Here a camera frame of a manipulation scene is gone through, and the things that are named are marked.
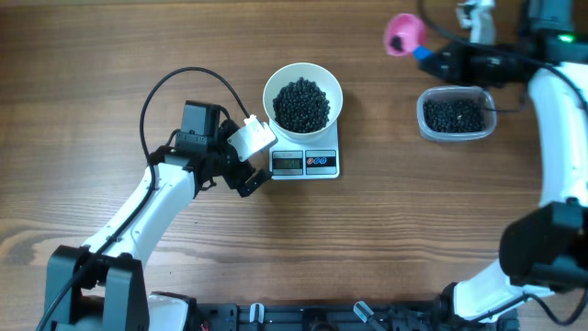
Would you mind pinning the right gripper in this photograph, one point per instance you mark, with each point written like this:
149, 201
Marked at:
460, 70

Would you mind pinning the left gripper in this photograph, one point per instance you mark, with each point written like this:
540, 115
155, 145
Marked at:
244, 170

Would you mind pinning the pink scoop blue handle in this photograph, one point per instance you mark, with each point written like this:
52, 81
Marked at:
412, 30

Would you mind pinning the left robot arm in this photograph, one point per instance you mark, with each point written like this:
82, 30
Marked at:
100, 284

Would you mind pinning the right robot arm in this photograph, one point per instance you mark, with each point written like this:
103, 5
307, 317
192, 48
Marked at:
545, 252

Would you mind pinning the white digital kitchen scale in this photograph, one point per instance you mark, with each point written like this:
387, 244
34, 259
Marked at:
311, 160

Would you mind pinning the black beans in bowl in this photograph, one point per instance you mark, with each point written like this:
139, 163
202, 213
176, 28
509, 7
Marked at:
301, 107

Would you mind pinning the white bowl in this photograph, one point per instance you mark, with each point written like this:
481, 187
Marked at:
313, 72

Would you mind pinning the black beans in scoop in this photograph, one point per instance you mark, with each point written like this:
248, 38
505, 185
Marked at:
396, 44

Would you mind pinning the clear plastic bean container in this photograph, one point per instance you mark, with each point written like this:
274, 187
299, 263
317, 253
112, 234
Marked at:
450, 93

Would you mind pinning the black beans in container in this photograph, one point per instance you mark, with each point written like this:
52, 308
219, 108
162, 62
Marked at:
457, 116

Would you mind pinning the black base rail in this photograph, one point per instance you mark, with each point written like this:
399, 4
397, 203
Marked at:
409, 316

